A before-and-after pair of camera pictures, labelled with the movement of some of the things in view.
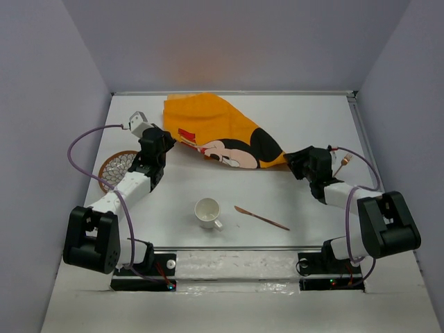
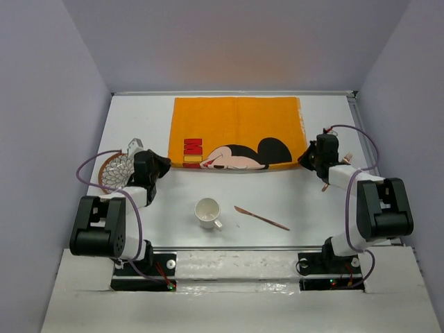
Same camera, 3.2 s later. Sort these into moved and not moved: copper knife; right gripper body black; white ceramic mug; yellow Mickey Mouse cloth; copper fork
Moved: right gripper body black; yellow Mickey Mouse cloth
Not moved: copper knife; white ceramic mug; copper fork
